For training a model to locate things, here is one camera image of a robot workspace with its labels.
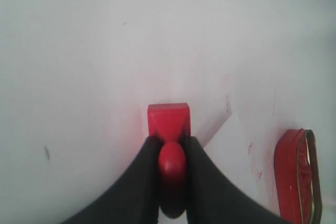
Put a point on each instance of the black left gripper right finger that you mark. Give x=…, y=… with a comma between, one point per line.
x=212, y=198

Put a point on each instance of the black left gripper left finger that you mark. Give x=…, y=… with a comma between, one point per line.
x=134, y=197

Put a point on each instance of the red rubber stamp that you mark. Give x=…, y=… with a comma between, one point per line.
x=171, y=122

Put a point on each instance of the red ink pad tin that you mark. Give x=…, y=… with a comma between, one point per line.
x=297, y=177

